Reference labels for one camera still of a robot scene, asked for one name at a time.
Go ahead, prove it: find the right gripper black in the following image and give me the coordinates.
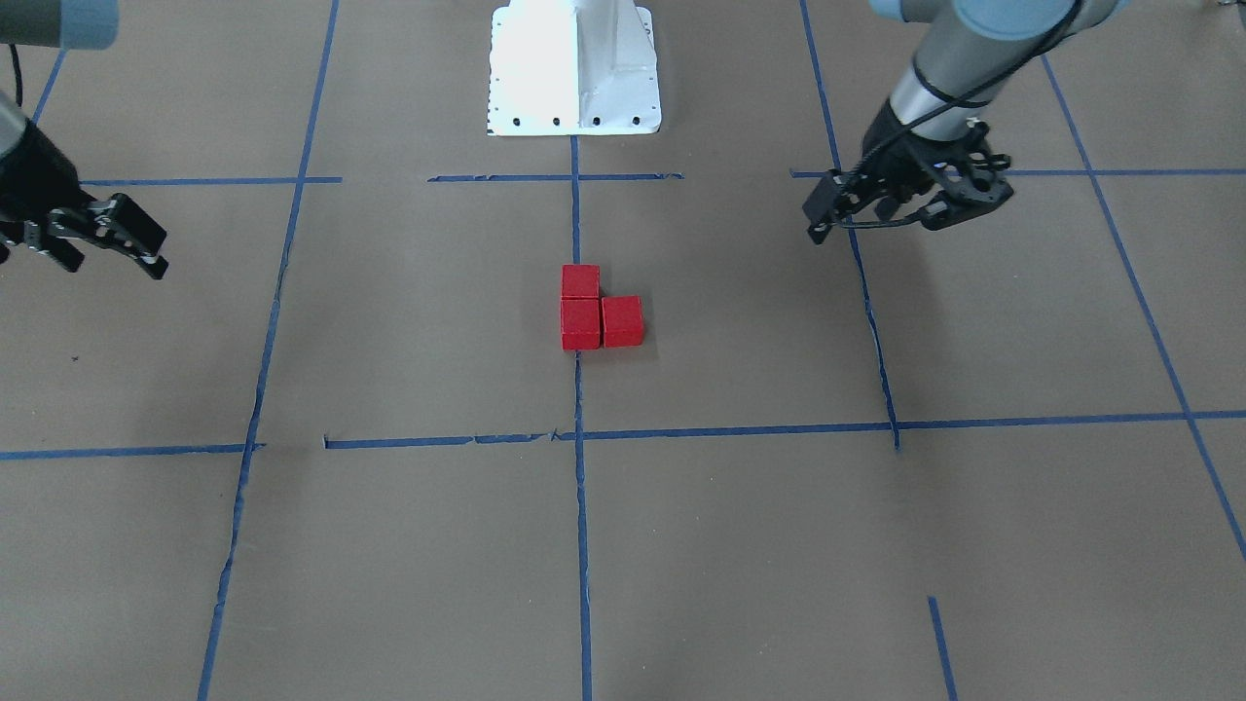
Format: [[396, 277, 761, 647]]
[[1, 123, 169, 280]]

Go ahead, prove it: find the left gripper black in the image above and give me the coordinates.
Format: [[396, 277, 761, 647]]
[[804, 102, 1014, 245]]

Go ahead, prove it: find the red cube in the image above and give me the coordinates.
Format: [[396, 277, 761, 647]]
[[559, 298, 604, 351], [601, 296, 645, 347], [559, 265, 602, 299]]

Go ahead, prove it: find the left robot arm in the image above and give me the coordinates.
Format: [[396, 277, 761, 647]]
[[802, 1, 1121, 244]]

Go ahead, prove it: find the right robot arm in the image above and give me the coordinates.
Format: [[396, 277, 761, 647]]
[[1, 1, 168, 280]]

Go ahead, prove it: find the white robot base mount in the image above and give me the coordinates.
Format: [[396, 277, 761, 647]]
[[486, 1, 663, 137]]

